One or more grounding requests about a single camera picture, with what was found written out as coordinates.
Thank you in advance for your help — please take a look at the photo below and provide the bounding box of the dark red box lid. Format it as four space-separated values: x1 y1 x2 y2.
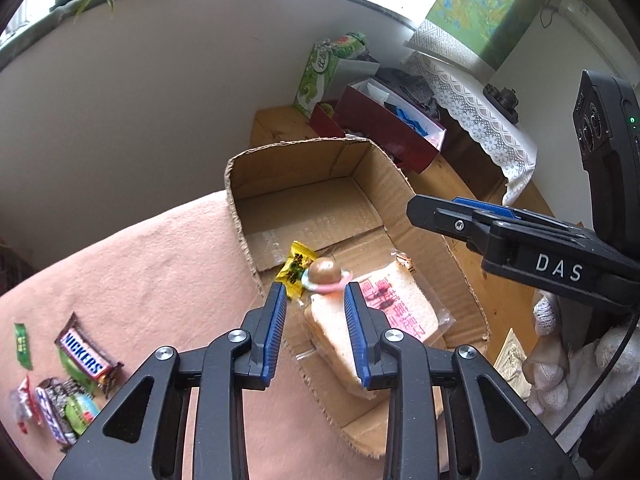
308 101 352 139

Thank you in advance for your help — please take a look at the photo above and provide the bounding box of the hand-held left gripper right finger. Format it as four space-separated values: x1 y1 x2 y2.
344 282 581 480

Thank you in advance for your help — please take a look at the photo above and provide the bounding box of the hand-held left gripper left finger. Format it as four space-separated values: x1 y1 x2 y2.
52 282 289 480

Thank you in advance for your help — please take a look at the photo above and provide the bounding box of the brown ball candy pink wrapper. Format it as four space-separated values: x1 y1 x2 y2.
301 256 354 295

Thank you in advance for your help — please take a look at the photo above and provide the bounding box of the pale green packet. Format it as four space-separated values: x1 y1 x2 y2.
65 392 101 436

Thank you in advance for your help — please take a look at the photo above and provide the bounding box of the sliced bread packet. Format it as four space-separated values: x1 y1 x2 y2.
297 257 457 402

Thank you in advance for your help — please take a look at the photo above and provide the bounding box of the green snack packet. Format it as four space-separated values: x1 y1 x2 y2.
57 347 101 392

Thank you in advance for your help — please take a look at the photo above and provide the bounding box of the blue cloth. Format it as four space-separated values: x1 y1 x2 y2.
394 104 432 137

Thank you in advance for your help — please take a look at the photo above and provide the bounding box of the grey clothing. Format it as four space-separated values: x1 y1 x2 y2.
375 66 437 112

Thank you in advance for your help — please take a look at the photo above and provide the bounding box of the patterned paper sheet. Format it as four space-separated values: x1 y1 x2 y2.
494 329 532 398

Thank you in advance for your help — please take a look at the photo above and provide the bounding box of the red white candy packet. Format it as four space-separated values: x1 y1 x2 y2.
9 377 46 433

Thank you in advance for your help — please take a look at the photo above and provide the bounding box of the green carton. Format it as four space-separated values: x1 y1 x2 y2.
292 32 369 118

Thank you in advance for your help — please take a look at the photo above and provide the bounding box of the person's right hand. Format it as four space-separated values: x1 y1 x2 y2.
522 290 640 417

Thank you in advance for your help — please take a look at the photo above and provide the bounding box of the white lace cloth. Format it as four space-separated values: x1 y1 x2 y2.
402 52 539 207

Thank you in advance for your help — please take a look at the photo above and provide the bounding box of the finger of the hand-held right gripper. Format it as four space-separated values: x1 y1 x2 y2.
406 193 502 261
451 198 596 243

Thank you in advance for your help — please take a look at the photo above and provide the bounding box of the dark striped snack bar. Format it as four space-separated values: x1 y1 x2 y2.
35 377 79 448

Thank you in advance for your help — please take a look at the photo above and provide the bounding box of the brown chocolate bar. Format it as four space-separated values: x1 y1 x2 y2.
54 311 124 397

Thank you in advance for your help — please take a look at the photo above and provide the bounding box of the green strip packet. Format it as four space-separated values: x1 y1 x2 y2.
13 322 34 372

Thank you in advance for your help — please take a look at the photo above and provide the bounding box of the yellow candy packet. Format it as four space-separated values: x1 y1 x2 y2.
275 241 316 299

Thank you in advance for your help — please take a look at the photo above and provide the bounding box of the dark red box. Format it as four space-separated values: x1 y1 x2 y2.
334 77 447 174

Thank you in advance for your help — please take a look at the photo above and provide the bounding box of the pink blanket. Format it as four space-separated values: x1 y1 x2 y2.
0 190 443 480

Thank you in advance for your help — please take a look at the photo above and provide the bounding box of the cardboard box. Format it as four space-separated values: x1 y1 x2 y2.
225 137 493 461

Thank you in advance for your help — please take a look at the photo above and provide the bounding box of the green yellow wall painting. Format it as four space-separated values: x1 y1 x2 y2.
404 0 562 72

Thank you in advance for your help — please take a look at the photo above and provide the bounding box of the black cable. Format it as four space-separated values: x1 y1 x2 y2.
552 310 640 443

